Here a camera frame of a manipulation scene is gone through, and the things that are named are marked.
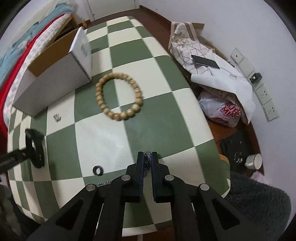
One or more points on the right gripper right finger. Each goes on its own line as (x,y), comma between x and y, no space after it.
(199,212)

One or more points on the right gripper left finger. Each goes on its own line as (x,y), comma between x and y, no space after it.
(96,212)

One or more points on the black wristband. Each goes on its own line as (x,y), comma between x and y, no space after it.
(34,146)

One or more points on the red bed cover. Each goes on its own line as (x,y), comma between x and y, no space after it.
(16,68)

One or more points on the white mug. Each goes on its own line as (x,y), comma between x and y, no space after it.
(253,162)

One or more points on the black bag on floor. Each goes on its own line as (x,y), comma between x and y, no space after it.
(237,148)

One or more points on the white red plastic bag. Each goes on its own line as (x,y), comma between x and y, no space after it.
(219,110)

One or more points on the green white checkered tablecloth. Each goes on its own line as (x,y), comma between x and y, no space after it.
(137,100)

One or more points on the white cardboard box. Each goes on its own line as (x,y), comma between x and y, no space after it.
(60,69)

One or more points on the checkered mattress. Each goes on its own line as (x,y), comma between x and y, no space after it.
(36,50)

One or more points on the black charger plug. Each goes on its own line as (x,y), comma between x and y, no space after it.
(256,77)

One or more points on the black smartphone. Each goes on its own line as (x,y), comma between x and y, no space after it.
(204,62)

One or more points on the teal blanket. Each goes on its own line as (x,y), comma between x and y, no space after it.
(23,30)

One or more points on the floral white fabric bag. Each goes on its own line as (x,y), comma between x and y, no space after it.
(226,82)

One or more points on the white door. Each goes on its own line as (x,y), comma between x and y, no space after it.
(102,8)

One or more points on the white wall socket strip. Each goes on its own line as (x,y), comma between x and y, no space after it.
(247,69)

